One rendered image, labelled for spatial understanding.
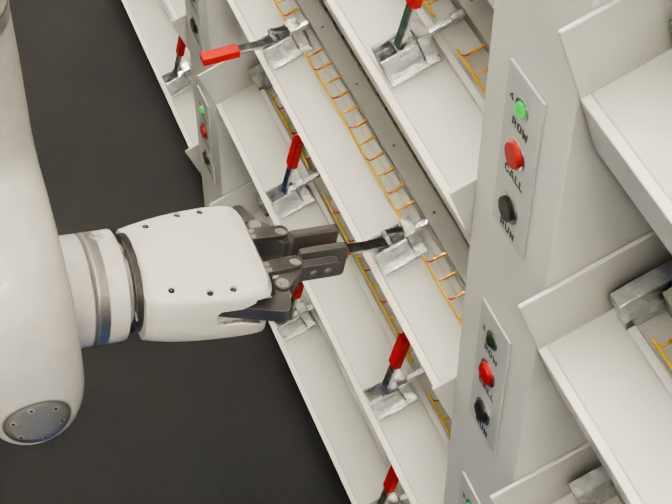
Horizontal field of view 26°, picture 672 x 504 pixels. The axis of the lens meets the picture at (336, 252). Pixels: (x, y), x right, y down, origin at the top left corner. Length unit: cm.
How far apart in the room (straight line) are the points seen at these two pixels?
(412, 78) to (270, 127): 55
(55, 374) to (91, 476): 73
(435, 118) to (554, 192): 22
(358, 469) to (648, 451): 73
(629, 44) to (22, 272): 41
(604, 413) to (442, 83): 28
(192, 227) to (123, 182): 88
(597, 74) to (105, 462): 108
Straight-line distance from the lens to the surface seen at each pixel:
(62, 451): 172
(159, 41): 200
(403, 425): 132
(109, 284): 104
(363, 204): 121
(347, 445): 155
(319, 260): 112
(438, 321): 113
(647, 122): 71
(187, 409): 173
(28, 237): 93
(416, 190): 117
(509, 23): 79
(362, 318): 138
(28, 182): 94
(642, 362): 86
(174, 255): 108
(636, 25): 72
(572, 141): 75
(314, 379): 160
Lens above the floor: 140
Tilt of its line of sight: 48 degrees down
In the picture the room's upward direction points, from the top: straight up
